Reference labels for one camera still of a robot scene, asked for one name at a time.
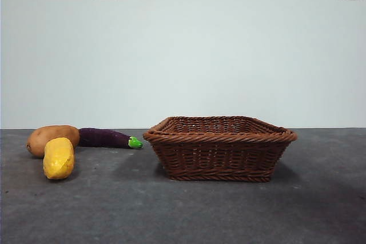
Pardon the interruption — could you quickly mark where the brown wicker basket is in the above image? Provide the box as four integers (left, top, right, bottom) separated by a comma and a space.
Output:
142, 115, 298, 183

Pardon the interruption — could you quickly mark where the purple eggplant with green stem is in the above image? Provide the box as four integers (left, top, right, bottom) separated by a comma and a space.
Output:
77, 127, 144, 150

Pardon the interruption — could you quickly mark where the brown potato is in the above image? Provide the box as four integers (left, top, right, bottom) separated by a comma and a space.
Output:
26, 125, 80, 159

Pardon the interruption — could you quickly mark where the yellow oblong vegetable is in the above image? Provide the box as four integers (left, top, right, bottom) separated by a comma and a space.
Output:
42, 137, 76, 181

